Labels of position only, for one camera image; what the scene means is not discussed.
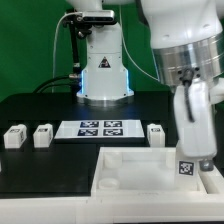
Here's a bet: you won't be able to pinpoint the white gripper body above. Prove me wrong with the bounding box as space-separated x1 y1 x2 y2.
174 69 217 171

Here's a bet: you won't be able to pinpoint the white square tabletop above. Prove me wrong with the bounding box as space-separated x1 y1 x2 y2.
90 146 224 198

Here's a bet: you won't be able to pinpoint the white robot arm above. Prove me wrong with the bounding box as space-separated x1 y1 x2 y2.
67 0 224 171

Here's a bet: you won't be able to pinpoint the white plate with fiducial tags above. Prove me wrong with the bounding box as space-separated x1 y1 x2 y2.
55 120 144 140

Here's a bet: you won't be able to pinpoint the white L-shaped obstacle fence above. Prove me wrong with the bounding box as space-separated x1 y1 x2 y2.
0 197 224 224

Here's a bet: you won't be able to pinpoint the black cables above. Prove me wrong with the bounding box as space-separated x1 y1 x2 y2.
32 75 83 94

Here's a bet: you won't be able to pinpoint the black camera on stand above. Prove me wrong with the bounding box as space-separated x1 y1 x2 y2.
63 10 117 39

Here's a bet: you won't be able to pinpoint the white cable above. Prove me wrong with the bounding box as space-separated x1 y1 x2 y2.
51 12 84 94

